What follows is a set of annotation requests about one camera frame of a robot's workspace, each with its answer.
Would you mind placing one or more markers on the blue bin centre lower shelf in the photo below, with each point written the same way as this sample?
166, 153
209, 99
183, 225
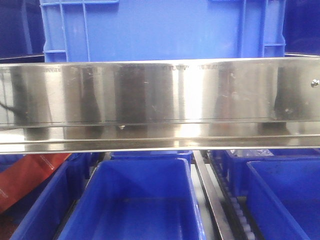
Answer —
137, 200

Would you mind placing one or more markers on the blue bin shelf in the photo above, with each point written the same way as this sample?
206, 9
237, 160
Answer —
284, 198
39, 214
137, 200

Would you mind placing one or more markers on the large blue crate upper shelf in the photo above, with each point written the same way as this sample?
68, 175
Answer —
136, 30

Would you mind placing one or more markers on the steel shelf divider bar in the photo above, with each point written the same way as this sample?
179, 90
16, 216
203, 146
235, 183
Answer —
221, 229

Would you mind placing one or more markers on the blue bin right lower shelf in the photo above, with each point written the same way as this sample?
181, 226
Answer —
284, 198

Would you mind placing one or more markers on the blue bin left lower shelf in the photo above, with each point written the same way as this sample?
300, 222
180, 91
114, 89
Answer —
39, 214

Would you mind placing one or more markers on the clear plastic bag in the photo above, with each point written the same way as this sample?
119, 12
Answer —
250, 152

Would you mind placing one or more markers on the blue bin rear right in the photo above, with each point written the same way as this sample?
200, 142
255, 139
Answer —
236, 171

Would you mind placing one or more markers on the roller track strip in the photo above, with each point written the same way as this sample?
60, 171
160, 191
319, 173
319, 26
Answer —
242, 224

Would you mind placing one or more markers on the red orange bag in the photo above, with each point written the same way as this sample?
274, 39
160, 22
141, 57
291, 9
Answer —
25, 175

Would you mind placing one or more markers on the dark blue crate upper left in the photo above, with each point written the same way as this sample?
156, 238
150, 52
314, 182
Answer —
21, 28

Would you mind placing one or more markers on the dark blue crate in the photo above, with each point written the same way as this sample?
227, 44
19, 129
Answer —
301, 27
21, 28

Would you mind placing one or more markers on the dark blue crate upper right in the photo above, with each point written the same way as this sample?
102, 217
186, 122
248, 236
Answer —
301, 27

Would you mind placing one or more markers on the stainless steel shelf rail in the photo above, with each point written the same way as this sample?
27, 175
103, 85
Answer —
199, 104

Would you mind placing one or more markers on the rail screw right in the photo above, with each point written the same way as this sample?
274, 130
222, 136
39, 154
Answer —
315, 83

